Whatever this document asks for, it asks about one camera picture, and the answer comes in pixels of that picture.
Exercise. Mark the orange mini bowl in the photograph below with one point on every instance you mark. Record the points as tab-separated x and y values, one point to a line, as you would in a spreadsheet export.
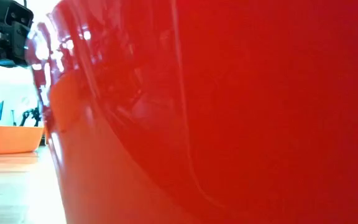
8	140

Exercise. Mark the black background robot arm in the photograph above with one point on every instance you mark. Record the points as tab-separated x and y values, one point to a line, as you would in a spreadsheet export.
36	115

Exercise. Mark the red mini bowl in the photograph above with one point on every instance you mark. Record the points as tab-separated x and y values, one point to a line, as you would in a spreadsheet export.
228	124

